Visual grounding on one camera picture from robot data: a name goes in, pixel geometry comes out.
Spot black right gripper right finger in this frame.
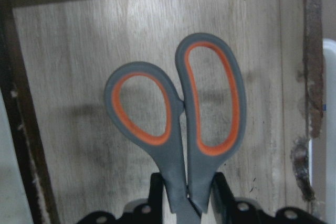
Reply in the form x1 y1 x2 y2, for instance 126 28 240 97
211 172 235 205

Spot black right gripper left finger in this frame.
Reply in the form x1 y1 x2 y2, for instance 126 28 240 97
148 173 165 206

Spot grey orange scissors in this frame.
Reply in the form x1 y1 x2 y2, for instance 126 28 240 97
104 33 247 223

